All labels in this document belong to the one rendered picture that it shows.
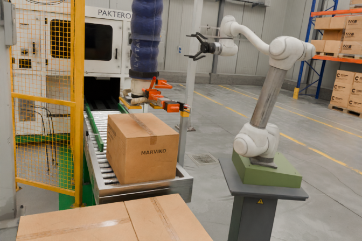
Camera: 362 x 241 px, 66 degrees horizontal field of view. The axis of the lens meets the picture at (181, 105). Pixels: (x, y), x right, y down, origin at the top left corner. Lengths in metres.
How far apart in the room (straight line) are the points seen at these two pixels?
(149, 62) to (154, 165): 0.76
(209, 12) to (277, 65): 10.24
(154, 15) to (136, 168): 1.09
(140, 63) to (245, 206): 1.24
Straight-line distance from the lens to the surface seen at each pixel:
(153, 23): 2.04
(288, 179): 1.98
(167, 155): 2.08
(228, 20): 2.11
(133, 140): 1.93
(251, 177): 1.90
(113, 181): 2.23
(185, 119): 2.60
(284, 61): 1.63
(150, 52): 2.05
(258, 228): 2.16
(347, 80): 9.63
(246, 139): 1.70
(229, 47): 2.10
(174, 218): 1.85
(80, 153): 2.68
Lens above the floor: 1.61
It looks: 13 degrees down
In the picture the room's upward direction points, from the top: 5 degrees clockwise
